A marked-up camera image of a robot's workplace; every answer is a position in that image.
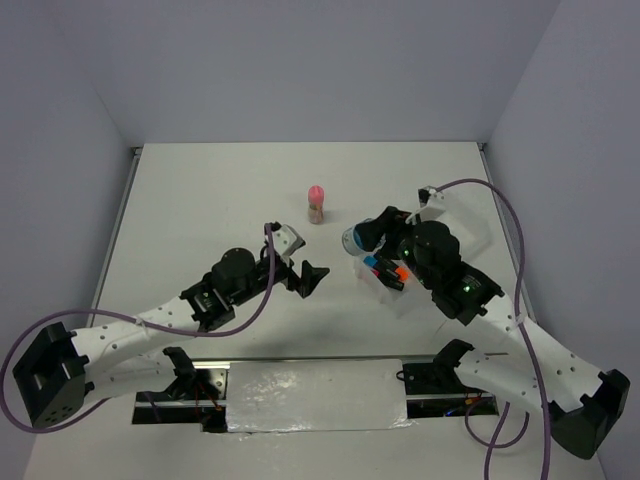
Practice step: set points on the pink lid small bottle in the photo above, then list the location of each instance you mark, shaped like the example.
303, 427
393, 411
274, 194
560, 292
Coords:
315, 198

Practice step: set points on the orange cap highlighter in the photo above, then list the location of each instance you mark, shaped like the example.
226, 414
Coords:
401, 272

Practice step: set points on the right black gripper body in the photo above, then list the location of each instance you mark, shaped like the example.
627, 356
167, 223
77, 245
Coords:
404, 250

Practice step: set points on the white foil front panel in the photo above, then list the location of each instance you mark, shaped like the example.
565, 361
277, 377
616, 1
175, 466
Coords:
315, 396

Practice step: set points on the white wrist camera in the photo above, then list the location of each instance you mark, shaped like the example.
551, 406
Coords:
431, 206
285, 240

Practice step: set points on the translucent white compartment tray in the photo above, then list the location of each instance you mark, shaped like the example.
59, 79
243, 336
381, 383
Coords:
474, 235

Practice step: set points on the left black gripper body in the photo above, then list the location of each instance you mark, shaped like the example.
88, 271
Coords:
262, 273

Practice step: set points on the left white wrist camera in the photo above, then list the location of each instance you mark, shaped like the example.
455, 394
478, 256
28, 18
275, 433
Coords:
285, 240

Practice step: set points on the blue tape roll tub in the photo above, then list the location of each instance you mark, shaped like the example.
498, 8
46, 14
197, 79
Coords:
358, 240

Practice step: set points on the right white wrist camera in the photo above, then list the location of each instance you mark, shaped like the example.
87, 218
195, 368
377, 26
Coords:
431, 206

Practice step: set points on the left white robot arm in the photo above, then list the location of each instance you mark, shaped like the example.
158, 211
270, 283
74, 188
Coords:
64, 375

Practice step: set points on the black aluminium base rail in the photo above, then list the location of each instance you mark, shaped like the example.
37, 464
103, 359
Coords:
429, 393

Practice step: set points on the blue cap highlighter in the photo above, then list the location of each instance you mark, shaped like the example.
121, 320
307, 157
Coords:
373, 263

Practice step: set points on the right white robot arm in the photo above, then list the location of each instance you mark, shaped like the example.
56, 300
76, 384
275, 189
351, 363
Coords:
498, 350

